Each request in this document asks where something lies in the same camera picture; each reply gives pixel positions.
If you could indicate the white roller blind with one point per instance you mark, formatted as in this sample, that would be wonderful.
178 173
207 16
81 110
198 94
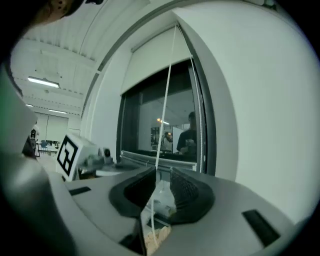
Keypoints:
150 62

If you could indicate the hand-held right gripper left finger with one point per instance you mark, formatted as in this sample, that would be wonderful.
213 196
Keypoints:
100 200

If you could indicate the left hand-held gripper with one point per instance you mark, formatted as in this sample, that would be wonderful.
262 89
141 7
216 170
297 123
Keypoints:
75 152

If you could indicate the metal window sill rail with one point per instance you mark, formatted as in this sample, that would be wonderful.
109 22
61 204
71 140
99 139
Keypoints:
175 163

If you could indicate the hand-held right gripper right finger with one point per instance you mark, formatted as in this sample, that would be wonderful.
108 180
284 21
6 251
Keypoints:
225 220

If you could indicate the long ceiling light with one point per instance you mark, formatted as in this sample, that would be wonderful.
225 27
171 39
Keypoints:
29 105
58 111
43 82

